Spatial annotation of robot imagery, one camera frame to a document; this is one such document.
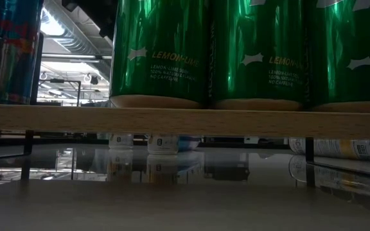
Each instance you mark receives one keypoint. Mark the wooden shelf black metal frame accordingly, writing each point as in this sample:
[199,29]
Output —
[185,123]

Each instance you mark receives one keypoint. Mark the white Celsius can black lid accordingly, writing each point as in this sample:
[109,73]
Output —
[162,146]
[120,142]

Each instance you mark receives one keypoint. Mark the light blue silver energy can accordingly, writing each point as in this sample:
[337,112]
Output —
[8,64]

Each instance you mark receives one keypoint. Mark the white printed slim can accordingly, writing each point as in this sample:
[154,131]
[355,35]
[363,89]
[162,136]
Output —
[339,148]

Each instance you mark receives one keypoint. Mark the green lemon-lime soda can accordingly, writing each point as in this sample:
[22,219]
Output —
[257,54]
[159,54]
[348,54]

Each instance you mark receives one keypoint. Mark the black metal table frame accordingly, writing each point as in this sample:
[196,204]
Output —
[75,141]

